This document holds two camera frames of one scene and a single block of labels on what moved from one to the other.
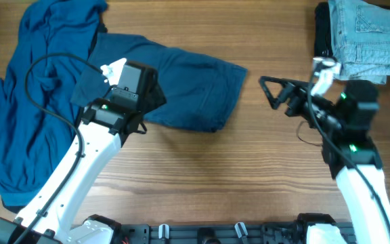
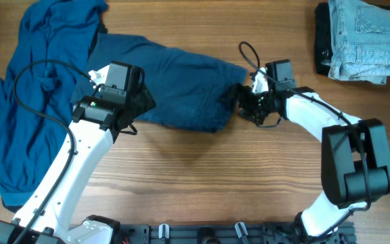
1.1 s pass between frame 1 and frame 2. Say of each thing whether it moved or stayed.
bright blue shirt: stayed
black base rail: stayed
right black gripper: moved
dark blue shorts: stayed
